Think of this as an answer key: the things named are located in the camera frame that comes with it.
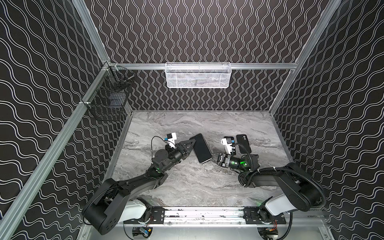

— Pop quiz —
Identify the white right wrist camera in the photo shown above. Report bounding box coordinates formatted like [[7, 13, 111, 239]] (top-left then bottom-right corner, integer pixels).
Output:
[[221, 137, 236, 156]]

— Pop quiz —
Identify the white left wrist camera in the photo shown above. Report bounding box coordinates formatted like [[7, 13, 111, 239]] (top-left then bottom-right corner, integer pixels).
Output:
[[164, 132, 177, 149]]

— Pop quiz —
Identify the white wire mesh basket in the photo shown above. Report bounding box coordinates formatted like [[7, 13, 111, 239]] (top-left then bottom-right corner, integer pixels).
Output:
[[165, 62, 232, 89]]

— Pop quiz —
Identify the black corrugated cable conduit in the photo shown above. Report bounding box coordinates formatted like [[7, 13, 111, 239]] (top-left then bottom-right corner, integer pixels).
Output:
[[239, 166, 328, 209]]

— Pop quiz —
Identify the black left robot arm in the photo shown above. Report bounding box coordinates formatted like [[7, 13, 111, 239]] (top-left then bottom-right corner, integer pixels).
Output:
[[82, 139, 196, 235]]

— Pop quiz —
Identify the black mounting plate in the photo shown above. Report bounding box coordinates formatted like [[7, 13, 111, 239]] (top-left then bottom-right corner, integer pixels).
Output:
[[123, 207, 166, 225], [243, 207, 287, 225]]

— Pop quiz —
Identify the black smartphone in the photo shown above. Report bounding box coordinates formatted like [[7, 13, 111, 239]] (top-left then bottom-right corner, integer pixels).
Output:
[[189, 133, 213, 164]]

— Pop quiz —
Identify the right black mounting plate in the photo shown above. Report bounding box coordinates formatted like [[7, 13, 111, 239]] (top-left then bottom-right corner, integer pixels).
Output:
[[243, 207, 287, 225]]

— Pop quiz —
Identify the black wire basket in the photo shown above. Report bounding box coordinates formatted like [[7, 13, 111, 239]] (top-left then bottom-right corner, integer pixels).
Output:
[[86, 66, 136, 122]]

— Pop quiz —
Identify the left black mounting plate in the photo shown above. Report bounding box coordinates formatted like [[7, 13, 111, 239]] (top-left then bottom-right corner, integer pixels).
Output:
[[123, 207, 166, 225]]

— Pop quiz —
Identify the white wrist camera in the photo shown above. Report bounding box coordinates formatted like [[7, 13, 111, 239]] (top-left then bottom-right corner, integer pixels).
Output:
[[164, 132, 177, 149], [221, 137, 236, 156]]

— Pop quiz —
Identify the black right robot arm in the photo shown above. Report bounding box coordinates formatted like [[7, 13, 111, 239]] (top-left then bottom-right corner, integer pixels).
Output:
[[213, 153, 327, 222]]

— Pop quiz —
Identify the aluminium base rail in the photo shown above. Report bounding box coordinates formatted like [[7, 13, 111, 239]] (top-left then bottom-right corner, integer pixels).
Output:
[[83, 205, 328, 227]]

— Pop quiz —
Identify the black phone case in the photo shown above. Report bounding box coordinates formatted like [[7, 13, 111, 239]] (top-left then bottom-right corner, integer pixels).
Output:
[[236, 134, 252, 154]]

